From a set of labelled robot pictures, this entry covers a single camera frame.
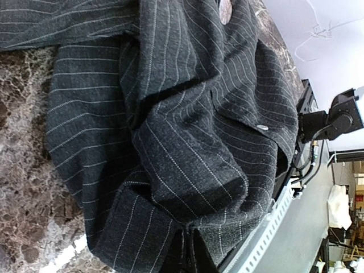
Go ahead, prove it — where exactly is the dark pinstriped garment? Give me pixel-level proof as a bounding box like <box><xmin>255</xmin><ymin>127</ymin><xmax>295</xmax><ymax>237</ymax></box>
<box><xmin>1</xmin><ymin>1</ymin><xmax>298</xmax><ymax>272</ymax></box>

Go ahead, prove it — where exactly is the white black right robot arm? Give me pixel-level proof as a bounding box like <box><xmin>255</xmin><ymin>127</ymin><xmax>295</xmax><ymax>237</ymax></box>
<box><xmin>292</xmin><ymin>79</ymin><xmax>363</xmax><ymax>167</ymax></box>

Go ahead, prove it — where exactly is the white slotted cable duct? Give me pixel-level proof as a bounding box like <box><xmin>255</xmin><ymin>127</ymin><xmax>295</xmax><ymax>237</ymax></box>
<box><xmin>219</xmin><ymin>186</ymin><xmax>293</xmax><ymax>273</ymax></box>

